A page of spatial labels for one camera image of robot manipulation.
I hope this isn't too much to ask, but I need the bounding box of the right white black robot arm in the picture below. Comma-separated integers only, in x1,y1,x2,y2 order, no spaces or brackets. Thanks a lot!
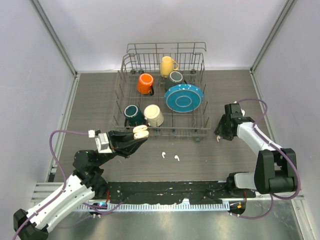
214,101,301,199

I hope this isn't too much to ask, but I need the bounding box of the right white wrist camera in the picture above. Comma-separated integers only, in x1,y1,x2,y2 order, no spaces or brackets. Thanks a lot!
233,101,246,117

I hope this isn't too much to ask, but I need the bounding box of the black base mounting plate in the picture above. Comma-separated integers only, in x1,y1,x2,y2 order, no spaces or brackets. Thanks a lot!
105,181,256,205

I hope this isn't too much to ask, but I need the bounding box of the yellow mug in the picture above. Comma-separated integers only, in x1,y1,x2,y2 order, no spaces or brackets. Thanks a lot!
160,56,180,78

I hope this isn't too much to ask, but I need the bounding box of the orange mug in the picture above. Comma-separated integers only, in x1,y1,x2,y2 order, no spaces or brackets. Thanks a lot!
137,73,154,96

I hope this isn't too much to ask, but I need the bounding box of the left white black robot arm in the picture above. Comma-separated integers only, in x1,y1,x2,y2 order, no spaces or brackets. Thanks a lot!
13,125,149,240

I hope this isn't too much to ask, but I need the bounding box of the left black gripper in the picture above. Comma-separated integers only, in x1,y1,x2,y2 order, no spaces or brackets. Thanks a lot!
95,129,147,167

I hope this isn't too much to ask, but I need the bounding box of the grey wire dish rack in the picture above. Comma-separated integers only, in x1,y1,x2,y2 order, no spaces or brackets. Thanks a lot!
111,41,211,142

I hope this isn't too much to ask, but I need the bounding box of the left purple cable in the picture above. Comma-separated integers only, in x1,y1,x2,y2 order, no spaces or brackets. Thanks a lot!
11,129,90,240

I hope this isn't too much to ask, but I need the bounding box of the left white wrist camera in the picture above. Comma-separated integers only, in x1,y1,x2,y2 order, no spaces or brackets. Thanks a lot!
88,129,112,154

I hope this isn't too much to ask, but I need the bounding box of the white slotted cable duct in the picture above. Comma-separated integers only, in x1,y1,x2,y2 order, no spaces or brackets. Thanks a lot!
74,202,231,212

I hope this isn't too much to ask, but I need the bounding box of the dark green mug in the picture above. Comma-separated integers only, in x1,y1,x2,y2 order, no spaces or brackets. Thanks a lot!
123,104,146,129

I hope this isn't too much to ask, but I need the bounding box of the blue plate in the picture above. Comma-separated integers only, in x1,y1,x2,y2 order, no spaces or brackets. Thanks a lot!
164,84,204,113

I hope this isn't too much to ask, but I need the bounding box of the cream white mug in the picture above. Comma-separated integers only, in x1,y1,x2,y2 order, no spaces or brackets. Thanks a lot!
143,104,164,128

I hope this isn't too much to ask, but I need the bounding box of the grey mug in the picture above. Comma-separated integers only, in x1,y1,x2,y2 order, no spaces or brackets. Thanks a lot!
164,71,187,91

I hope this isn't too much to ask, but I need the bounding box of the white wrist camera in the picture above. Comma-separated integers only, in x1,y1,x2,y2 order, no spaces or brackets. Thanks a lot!
233,101,246,117
88,129,112,154

